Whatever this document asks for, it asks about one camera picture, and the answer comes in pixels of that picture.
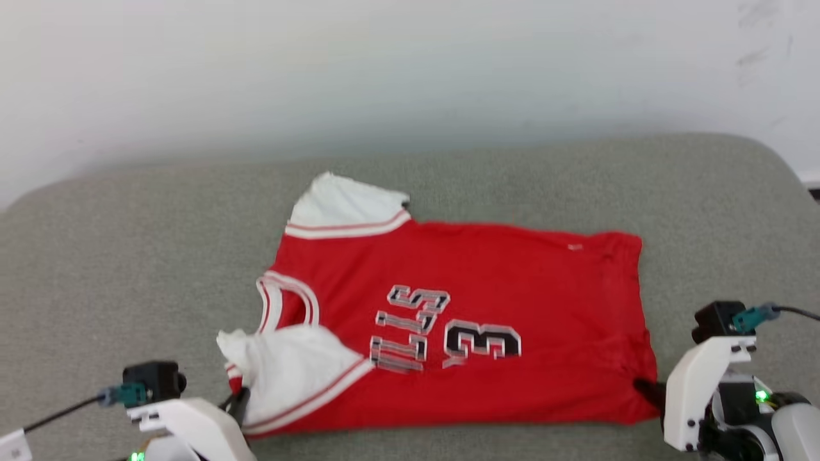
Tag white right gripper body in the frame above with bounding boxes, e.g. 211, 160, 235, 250
663, 334, 757, 453

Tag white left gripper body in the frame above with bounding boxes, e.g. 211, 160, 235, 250
127, 397, 257, 461

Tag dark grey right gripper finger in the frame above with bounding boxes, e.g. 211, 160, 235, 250
633, 379, 669, 411

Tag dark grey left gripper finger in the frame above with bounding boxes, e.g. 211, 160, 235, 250
221, 387, 251, 427

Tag red Bulls basketball jersey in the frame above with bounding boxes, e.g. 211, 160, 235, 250
217, 172, 659, 438

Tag grey fabric sofa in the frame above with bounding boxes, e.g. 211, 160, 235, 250
0, 133, 820, 461

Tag black teal-plug right arm cable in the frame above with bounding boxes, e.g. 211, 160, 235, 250
732, 303, 820, 335

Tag white cable label tag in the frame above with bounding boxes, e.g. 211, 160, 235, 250
0, 429, 33, 461

